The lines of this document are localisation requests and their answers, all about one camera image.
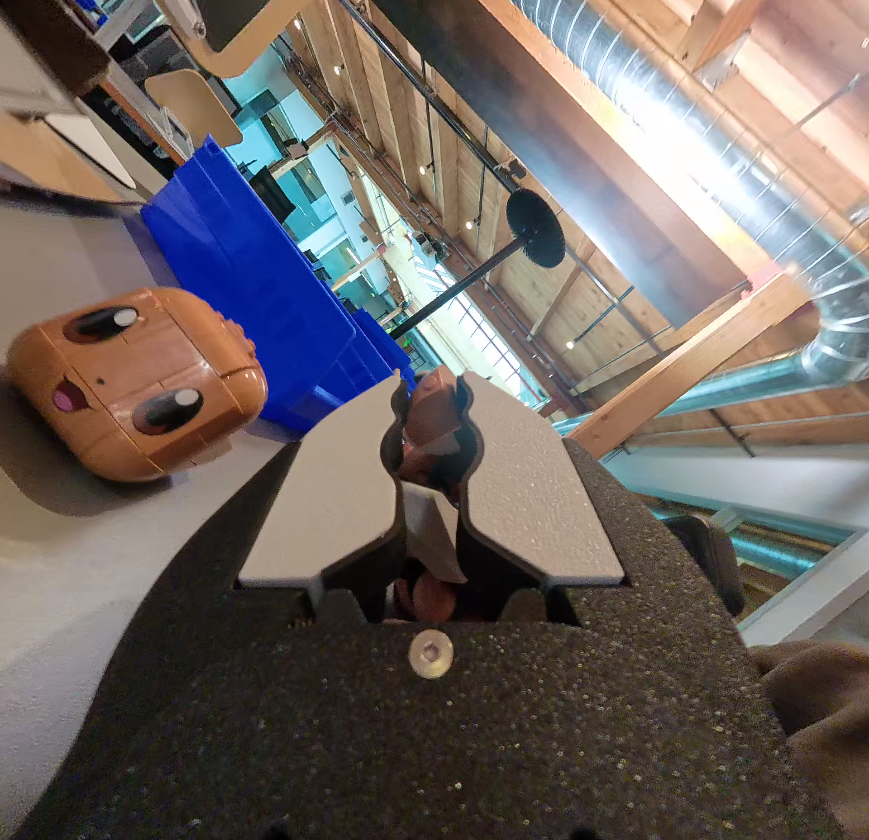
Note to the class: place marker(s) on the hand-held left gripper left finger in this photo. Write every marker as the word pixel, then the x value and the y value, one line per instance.
pixel 319 514

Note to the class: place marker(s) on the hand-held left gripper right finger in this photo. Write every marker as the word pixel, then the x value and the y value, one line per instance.
pixel 543 514

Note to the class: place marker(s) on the brown rounded brick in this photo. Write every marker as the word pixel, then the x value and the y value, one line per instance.
pixel 435 426

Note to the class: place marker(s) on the brown brick head model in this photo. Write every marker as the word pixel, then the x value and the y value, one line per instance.
pixel 136 379

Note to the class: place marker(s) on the blue plastic bin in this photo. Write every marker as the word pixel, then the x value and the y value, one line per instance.
pixel 258 284

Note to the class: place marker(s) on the grey desk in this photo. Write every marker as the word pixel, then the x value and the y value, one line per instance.
pixel 82 582

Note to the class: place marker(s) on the wooden ceiling beam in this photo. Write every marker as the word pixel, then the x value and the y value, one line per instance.
pixel 693 365

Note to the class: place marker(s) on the black pole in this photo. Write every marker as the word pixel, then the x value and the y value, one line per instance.
pixel 537 230

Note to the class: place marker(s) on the silver ventilation duct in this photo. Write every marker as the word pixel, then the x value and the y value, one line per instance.
pixel 679 121

